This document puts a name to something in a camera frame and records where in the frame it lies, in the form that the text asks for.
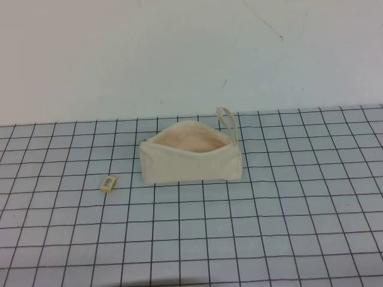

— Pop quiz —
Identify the cream fabric pencil case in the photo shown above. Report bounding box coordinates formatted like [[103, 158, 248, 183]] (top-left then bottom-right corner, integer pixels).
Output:
[[139, 106, 242, 185]]

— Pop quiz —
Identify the small yellow eraser with barcode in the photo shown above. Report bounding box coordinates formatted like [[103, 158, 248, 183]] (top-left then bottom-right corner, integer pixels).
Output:
[[99, 175, 118, 193]]

